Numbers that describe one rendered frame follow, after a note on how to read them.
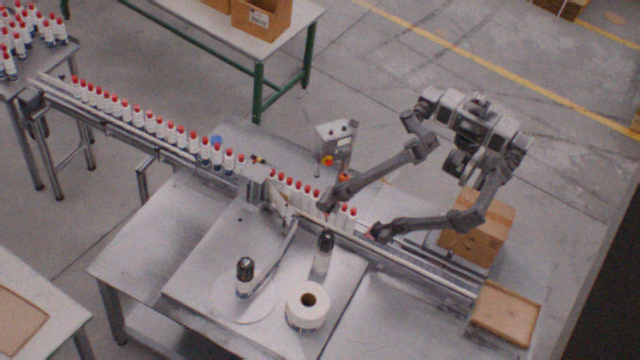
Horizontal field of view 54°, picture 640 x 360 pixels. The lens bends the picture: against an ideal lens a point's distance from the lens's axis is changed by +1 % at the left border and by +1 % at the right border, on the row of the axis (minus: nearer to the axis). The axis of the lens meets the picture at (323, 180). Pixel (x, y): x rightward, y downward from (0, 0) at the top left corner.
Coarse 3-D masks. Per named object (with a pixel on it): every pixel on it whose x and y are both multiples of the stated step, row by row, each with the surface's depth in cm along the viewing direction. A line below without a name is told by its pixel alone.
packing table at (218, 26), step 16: (64, 0) 537; (160, 0) 458; (176, 0) 460; (192, 0) 463; (304, 0) 480; (64, 16) 548; (176, 16) 458; (192, 16) 451; (208, 16) 453; (224, 16) 456; (304, 16) 467; (320, 16) 474; (176, 32) 529; (208, 32) 444; (224, 32) 444; (240, 32) 446; (288, 32) 453; (208, 48) 520; (240, 48) 435; (256, 48) 437; (272, 48) 439; (256, 64) 441; (304, 64) 513; (256, 80) 452; (304, 80) 524; (256, 96) 463; (256, 112) 475
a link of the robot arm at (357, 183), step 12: (408, 144) 275; (396, 156) 278; (408, 156) 276; (372, 168) 280; (384, 168) 277; (396, 168) 278; (348, 180) 281; (360, 180) 278; (372, 180) 278; (336, 192) 279; (348, 192) 280
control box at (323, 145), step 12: (336, 120) 302; (324, 132) 295; (336, 132) 296; (348, 132) 298; (312, 144) 306; (324, 144) 295; (348, 144) 304; (324, 156) 301; (336, 156) 307; (348, 156) 311
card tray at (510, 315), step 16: (496, 288) 328; (480, 304) 321; (496, 304) 322; (512, 304) 323; (528, 304) 324; (480, 320) 313; (496, 320) 316; (512, 320) 317; (528, 320) 318; (512, 336) 310; (528, 336) 312
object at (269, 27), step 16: (240, 0) 421; (256, 0) 458; (272, 0) 450; (288, 0) 434; (240, 16) 439; (256, 16) 432; (272, 16) 425; (288, 16) 447; (256, 32) 442; (272, 32) 435
